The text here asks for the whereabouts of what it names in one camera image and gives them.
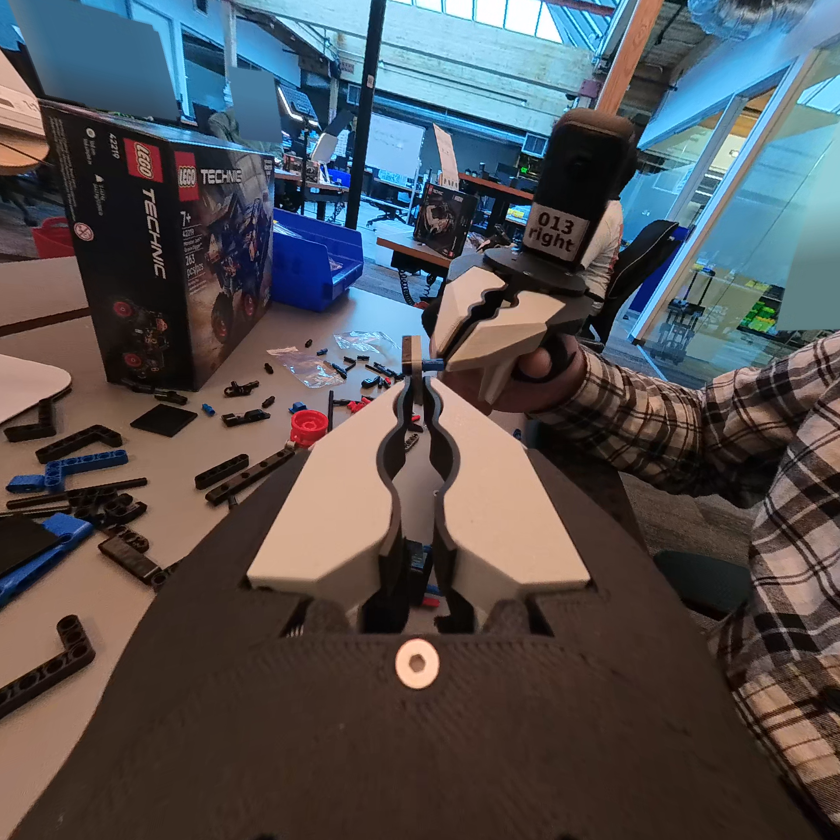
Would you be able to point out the whiteboard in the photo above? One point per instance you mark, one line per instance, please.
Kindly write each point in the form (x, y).
(394, 148)

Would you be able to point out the red wheel rim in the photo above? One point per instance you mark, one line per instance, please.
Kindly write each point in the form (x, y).
(308, 426)

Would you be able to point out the black connector cluster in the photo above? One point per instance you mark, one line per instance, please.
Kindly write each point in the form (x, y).
(115, 508)

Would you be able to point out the blue plastic storage bin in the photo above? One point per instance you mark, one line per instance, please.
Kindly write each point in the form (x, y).
(308, 275)

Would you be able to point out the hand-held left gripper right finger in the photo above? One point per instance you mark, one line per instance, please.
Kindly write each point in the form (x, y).
(518, 525)

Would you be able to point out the person's torso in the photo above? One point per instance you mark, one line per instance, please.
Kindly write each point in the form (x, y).
(787, 590)

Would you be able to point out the red plastic bin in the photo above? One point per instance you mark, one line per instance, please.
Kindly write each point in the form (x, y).
(56, 239)

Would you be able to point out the black angled beam flat plate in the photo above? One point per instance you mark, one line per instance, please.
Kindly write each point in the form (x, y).
(128, 558)

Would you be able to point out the black long axle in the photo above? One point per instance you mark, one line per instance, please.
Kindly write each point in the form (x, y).
(330, 410)
(79, 492)

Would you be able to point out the blue angled beam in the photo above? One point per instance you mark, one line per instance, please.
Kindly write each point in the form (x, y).
(72, 467)

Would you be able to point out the instruction booklet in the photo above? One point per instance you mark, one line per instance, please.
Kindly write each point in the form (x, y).
(16, 98)

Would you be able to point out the black angled beam with connector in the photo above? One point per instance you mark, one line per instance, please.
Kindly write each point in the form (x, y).
(72, 649)

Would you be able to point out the person's right hand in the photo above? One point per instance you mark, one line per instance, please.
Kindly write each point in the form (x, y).
(564, 394)

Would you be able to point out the dark office chair seat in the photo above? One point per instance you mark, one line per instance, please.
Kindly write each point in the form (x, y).
(702, 581)

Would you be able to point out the black forked connector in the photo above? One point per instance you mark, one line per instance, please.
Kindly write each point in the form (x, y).
(241, 388)

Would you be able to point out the pile of small pins connectors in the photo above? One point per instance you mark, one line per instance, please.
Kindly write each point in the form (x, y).
(358, 405)

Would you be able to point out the black short straight beam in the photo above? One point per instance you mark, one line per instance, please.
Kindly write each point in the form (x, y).
(222, 471)

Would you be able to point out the small black blue brick assembly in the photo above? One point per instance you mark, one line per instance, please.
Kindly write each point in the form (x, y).
(417, 564)

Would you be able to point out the black medium straight beam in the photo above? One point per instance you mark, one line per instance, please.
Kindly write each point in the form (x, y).
(253, 476)

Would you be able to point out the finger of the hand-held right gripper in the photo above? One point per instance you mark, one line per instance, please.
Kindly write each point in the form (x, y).
(512, 328)
(459, 302)

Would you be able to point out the long background wooden desk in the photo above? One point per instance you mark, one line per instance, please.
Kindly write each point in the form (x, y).
(308, 184)

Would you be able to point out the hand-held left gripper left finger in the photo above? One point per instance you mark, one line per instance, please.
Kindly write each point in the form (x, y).
(321, 525)

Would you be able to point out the grey desk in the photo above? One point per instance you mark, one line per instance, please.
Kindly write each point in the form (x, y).
(164, 459)

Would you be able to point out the black toy set box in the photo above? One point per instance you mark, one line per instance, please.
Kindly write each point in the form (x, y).
(144, 275)

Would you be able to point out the black office chair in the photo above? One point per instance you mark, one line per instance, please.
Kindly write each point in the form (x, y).
(640, 275)

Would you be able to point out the black square tile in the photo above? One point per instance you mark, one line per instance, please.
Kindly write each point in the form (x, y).
(26, 544)
(164, 420)

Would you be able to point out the black pillar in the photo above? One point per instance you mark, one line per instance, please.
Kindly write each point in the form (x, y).
(367, 105)

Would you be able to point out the orange board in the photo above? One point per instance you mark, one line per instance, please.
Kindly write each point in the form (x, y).
(446, 154)

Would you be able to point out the background toy set box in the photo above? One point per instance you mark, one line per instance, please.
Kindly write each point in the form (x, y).
(446, 220)

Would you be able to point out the large clear plastic bag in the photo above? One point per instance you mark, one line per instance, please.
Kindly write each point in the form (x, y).
(308, 367)

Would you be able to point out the wooden ceiling column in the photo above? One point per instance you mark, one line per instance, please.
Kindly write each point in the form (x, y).
(630, 52)

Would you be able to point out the person's right forearm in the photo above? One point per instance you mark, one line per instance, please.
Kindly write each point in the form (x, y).
(656, 426)

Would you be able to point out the blue frame panel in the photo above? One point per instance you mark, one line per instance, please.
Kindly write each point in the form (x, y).
(72, 531)

